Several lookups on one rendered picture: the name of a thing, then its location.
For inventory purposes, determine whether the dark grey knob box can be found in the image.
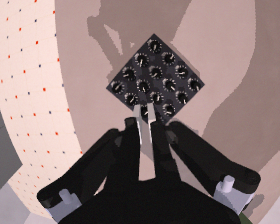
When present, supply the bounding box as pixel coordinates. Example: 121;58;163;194
106;34;205;125

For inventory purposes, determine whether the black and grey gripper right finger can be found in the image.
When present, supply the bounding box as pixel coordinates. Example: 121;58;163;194
147;103;261;224

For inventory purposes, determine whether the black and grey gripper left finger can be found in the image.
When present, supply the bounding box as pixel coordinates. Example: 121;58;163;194
36;104;142;224

